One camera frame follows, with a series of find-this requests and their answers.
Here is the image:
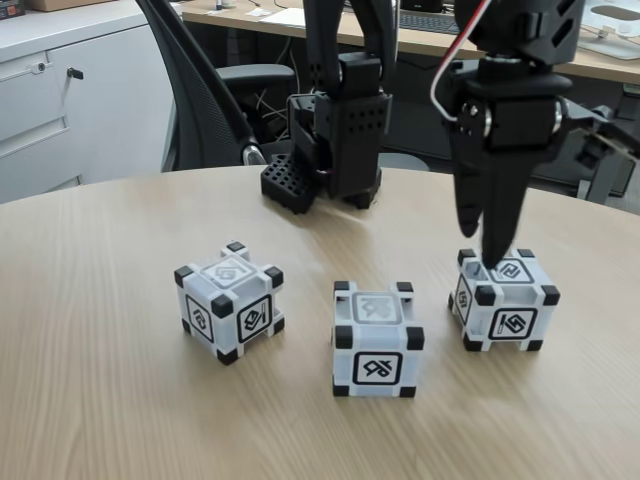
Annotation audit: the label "white cube bar-and-S symbol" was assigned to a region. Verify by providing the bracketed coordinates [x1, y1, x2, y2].
[448, 248, 561, 354]

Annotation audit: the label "white cube looped-ribbon symbol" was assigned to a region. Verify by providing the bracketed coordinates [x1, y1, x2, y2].
[331, 281, 426, 401]

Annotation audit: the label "silver laptop stand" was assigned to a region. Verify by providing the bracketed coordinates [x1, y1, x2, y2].
[577, 2, 640, 60]

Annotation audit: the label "dark grey keyboard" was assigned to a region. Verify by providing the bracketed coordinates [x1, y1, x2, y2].
[397, 12, 464, 36]

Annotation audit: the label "white paper sheets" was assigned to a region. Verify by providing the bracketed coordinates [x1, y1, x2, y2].
[247, 4, 307, 26]

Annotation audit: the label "black office chair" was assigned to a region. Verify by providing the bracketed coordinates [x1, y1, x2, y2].
[134, 0, 299, 174]

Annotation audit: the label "white cube stacked-squares symbol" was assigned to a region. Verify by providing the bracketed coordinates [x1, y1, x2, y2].
[173, 241, 286, 366]

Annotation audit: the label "white filing cabinet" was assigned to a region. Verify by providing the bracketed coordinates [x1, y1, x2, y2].
[0, 9, 176, 206]

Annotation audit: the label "brown cardboard box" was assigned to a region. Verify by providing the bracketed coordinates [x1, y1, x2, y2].
[29, 0, 117, 12]

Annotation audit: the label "gripper camera circuit board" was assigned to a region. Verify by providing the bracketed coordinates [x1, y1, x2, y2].
[564, 104, 640, 176]

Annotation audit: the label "white and red servo cable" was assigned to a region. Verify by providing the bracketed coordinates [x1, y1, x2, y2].
[431, 0, 490, 122]

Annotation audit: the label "tangled cables under desk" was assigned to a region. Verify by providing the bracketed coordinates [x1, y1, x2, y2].
[252, 89, 294, 144]

